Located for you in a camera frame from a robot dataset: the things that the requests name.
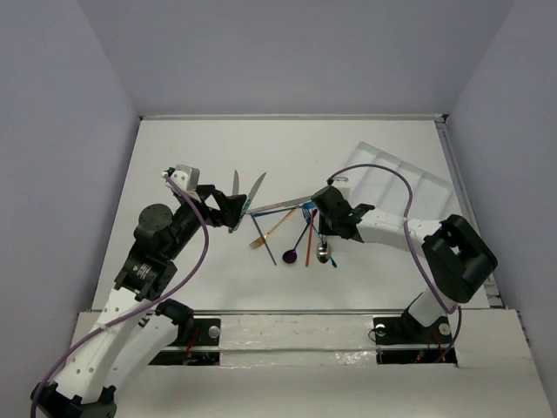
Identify orange chopstick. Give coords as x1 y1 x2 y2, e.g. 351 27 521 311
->
305 209 315 268

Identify silver spoon pink handle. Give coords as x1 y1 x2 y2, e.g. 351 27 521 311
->
316 235 331 264

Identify purple spoon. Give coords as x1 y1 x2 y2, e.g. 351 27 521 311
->
282 209 318 264

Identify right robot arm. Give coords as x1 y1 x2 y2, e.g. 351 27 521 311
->
312 185 498 341

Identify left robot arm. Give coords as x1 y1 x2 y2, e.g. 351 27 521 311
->
30 180 247 417

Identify blue fork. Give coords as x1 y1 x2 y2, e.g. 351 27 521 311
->
301 202 338 268

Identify blue chopstick horizontal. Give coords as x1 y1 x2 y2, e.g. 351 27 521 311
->
251 206 299 217

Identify gold fork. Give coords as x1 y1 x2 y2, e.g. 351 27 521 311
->
249 210 296 249

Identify blue chopstick diagonal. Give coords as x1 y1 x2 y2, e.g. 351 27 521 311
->
250 214 277 266

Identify white divided utensil tray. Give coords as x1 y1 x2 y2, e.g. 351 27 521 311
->
340 142 453 220

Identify silver knife dark handle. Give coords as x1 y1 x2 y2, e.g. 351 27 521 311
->
232 170 239 195

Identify silver knife teal handle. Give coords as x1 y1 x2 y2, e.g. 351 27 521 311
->
234 172 266 232

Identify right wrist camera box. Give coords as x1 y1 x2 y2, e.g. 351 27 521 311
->
327 175 352 200

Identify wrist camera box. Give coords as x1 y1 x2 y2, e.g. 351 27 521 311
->
327 175 352 200
161 164 200 193

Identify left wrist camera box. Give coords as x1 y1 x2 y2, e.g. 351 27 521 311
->
161 164 200 193

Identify silver knife pink handle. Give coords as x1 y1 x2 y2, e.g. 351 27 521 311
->
246 195 311 214

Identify aluminium frame rail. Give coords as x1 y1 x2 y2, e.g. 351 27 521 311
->
140 113 446 124

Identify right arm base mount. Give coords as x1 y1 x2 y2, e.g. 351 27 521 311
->
368 316 457 365

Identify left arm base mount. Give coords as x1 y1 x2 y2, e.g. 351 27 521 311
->
149 316 221 367

